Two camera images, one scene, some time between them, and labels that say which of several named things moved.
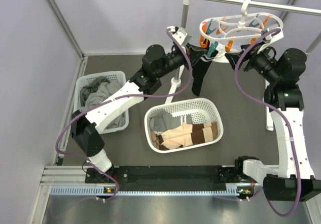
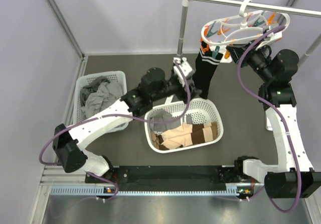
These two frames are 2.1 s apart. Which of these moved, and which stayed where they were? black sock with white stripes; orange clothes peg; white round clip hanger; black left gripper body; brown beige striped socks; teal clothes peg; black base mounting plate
Moved: orange clothes peg; black sock with white stripes; white round clip hanger; teal clothes peg; black left gripper body
Stayed: black base mounting plate; brown beige striped socks
